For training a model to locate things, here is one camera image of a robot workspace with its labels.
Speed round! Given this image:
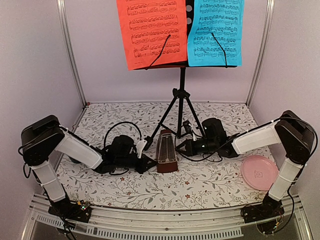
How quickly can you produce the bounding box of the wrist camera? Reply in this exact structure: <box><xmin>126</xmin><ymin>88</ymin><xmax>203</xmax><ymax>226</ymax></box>
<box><xmin>136</xmin><ymin>136</ymin><xmax>153</xmax><ymax>159</ymax></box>
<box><xmin>181</xmin><ymin>120</ymin><xmax>197</xmax><ymax>141</ymax></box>

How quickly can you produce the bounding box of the blue sheet music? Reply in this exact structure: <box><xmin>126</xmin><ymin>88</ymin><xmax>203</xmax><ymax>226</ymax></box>
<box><xmin>187</xmin><ymin>0</ymin><xmax>245</xmax><ymax>68</ymax></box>

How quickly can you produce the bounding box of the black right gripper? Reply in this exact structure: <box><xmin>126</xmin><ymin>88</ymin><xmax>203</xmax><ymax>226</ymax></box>
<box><xmin>174</xmin><ymin>138</ymin><xmax>218</xmax><ymax>157</ymax></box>

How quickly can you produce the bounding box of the black music stand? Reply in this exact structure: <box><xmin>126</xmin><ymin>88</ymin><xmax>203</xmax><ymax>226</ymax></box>
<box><xmin>149</xmin><ymin>0</ymin><xmax>225</xmax><ymax>141</ymax></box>

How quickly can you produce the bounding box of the aluminium frame post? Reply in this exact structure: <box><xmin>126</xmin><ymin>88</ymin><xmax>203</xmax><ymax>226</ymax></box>
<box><xmin>56</xmin><ymin>0</ymin><xmax>87</xmax><ymax>108</ymax></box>
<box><xmin>245</xmin><ymin>0</ymin><xmax>275</xmax><ymax>108</ymax></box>

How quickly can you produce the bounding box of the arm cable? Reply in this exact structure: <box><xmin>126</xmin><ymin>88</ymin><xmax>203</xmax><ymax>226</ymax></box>
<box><xmin>103</xmin><ymin>121</ymin><xmax>143</xmax><ymax>151</ymax></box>
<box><xmin>174</xmin><ymin>117</ymin><xmax>318</xmax><ymax>201</ymax></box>

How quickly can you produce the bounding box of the dark blue mug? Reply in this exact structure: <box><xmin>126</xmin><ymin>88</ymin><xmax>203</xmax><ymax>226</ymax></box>
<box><xmin>68</xmin><ymin>156</ymin><xmax>81</xmax><ymax>164</ymax></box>

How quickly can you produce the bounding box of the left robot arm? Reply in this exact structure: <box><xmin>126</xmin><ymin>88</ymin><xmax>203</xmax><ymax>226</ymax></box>
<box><xmin>18</xmin><ymin>115</ymin><xmax>157</xmax><ymax>222</ymax></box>

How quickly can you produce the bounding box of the front aluminium rail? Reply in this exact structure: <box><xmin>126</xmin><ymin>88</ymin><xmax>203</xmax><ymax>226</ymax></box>
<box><xmin>22</xmin><ymin>194</ymin><xmax>315</xmax><ymax>240</ymax></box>

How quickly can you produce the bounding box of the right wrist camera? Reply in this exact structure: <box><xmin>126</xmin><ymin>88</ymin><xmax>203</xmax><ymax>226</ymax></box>
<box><xmin>181</xmin><ymin>120</ymin><xmax>197</xmax><ymax>141</ymax></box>

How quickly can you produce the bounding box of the brown wooden metronome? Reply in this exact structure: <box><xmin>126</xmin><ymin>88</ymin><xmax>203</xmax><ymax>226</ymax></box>
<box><xmin>156</xmin><ymin>129</ymin><xmax>178</xmax><ymax>174</ymax></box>

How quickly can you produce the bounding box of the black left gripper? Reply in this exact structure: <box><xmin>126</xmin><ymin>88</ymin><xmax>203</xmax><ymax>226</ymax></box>
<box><xmin>115</xmin><ymin>154</ymin><xmax>158</xmax><ymax>175</ymax></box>

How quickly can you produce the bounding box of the pink plastic plate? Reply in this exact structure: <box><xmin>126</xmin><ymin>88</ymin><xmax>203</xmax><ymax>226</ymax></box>
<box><xmin>240</xmin><ymin>155</ymin><xmax>279</xmax><ymax>191</ymax></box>

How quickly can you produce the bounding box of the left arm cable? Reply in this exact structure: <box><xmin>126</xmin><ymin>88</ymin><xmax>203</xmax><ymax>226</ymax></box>
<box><xmin>103</xmin><ymin>121</ymin><xmax>143</xmax><ymax>151</ymax></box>

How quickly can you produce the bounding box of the right aluminium frame post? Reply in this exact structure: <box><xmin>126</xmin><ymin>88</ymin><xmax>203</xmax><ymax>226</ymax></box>
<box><xmin>245</xmin><ymin>0</ymin><xmax>275</xmax><ymax>108</ymax></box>

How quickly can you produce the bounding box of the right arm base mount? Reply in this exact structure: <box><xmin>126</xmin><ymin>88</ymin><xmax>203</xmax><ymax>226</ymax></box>
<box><xmin>240</xmin><ymin>200</ymin><xmax>285</xmax><ymax>235</ymax></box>

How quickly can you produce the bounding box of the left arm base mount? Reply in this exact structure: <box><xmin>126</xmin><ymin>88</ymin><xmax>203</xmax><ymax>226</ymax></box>
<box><xmin>48</xmin><ymin>198</ymin><xmax>92</xmax><ymax>223</ymax></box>

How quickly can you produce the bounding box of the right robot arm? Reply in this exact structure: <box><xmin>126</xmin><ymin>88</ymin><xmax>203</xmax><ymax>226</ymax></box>
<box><xmin>175</xmin><ymin>110</ymin><xmax>319</xmax><ymax>218</ymax></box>

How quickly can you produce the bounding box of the left aluminium frame post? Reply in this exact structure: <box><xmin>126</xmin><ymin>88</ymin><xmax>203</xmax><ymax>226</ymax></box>
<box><xmin>56</xmin><ymin>0</ymin><xmax>87</xmax><ymax>108</ymax></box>

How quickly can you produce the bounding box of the red sheet music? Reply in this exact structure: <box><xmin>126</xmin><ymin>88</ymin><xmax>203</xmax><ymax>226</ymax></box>
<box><xmin>116</xmin><ymin>0</ymin><xmax>188</xmax><ymax>71</ymax></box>

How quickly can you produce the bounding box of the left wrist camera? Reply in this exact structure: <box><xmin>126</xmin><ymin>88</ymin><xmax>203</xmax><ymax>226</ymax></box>
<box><xmin>136</xmin><ymin>136</ymin><xmax>153</xmax><ymax>159</ymax></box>

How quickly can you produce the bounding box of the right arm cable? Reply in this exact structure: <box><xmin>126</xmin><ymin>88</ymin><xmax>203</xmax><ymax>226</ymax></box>
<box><xmin>174</xmin><ymin>117</ymin><xmax>318</xmax><ymax>201</ymax></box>

